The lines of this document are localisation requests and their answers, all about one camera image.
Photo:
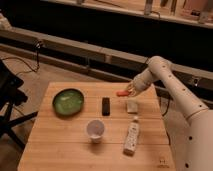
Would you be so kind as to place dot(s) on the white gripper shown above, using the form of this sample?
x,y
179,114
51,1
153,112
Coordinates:
x,y
141,82

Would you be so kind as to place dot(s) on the red pepper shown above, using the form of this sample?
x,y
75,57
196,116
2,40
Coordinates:
x,y
122,93

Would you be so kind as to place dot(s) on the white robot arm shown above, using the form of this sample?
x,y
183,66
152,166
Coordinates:
x,y
199,155

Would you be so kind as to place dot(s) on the white sponge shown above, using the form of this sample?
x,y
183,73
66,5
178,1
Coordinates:
x,y
132,106

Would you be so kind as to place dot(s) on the black rectangular block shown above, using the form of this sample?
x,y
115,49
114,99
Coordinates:
x,y
105,106

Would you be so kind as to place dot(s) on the white squeeze bottle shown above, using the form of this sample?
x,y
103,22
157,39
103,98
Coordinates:
x,y
132,137

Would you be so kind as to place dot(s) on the white paper cup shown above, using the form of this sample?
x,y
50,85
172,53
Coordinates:
x,y
95,130

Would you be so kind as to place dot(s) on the wooden table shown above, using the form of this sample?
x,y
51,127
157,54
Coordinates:
x,y
62,144

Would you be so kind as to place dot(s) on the green plate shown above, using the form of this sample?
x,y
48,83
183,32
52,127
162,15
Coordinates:
x,y
68,102

